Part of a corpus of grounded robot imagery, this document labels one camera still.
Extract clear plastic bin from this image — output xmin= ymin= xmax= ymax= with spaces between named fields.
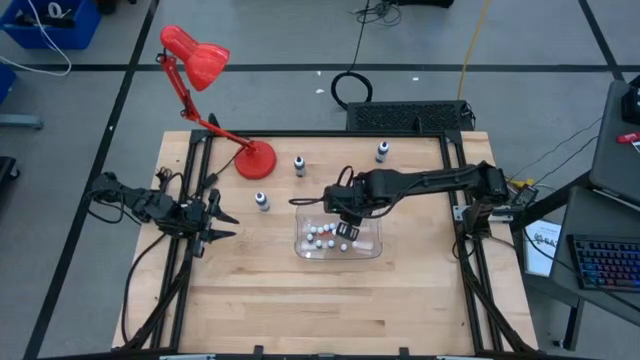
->
xmin=293 ymin=206 xmax=385 ymax=261

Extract white cable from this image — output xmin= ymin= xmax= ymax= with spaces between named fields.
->
xmin=0 ymin=0 xmax=74 ymax=78

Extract grey metal bar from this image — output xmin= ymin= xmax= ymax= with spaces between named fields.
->
xmin=0 ymin=113 xmax=45 ymax=131

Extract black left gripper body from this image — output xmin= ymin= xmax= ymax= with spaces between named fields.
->
xmin=177 ymin=199 xmax=211 ymax=241

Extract black grille computer case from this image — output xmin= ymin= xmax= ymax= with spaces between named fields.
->
xmin=345 ymin=99 xmax=476 ymax=133

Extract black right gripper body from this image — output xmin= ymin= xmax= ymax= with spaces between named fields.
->
xmin=323 ymin=182 xmax=381 ymax=226

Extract dark grey side desk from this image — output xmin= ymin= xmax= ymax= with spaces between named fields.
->
xmin=514 ymin=172 xmax=640 ymax=351

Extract black floor equipment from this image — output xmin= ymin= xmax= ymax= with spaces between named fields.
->
xmin=397 ymin=0 xmax=455 ymax=8

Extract blue plastic object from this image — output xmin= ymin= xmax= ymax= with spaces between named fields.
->
xmin=0 ymin=63 xmax=17 ymax=106

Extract black lamp cord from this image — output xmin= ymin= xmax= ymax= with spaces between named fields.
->
xmin=199 ymin=149 xmax=246 ymax=194

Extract black aluminium rig frame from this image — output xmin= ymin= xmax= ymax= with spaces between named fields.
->
xmin=119 ymin=128 xmax=539 ymax=360

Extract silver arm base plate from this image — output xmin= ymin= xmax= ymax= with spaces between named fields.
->
xmin=452 ymin=203 xmax=516 ymax=224

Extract black power adapter box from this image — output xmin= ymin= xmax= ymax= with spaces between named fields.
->
xmin=510 ymin=183 xmax=540 ymax=209

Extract blue plastic storage bin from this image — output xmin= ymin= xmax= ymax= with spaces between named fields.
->
xmin=0 ymin=0 xmax=103 ymax=51

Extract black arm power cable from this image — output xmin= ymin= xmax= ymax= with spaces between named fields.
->
xmin=121 ymin=232 xmax=169 ymax=346

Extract thick black coiled cable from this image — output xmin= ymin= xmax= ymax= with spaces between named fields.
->
xmin=329 ymin=0 xmax=375 ymax=112

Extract backlit black keyboard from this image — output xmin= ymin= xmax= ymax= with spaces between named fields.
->
xmin=567 ymin=233 xmax=640 ymax=294

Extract bundled black cable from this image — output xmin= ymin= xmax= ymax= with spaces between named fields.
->
xmin=154 ymin=166 xmax=174 ymax=199

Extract yellow cable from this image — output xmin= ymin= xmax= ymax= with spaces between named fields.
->
xmin=455 ymin=0 xmax=492 ymax=101

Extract tangled black cables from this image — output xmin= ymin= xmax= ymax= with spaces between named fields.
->
xmin=352 ymin=0 xmax=404 ymax=27

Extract white paper sheet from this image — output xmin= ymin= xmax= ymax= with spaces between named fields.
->
xmin=522 ymin=218 xmax=564 ymax=279

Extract red desk lamp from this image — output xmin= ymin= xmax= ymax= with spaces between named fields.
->
xmin=155 ymin=24 xmax=278 ymax=181

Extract black chair base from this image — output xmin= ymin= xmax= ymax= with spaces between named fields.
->
xmin=0 ymin=155 xmax=22 ymax=182

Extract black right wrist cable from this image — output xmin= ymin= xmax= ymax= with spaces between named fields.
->
xmin=288 ymin=165 xmax=355 ymax=207

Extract black device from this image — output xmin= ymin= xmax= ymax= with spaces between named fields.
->
xmin=621 ymin=74 xmax=640 ymax=126

